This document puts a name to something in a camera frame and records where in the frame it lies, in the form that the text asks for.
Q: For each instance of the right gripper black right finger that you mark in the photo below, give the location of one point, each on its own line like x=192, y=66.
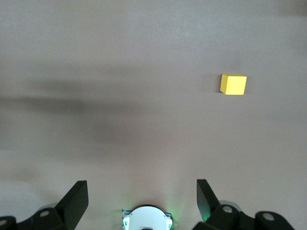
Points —
x=206, y=198

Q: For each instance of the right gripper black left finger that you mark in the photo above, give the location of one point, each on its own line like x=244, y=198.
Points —
x=72, y=203

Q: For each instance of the yellow wooden block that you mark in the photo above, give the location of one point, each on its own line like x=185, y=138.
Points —
x=233, y=85

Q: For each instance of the brown table mat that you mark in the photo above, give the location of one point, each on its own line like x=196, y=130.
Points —
x=120, y=60

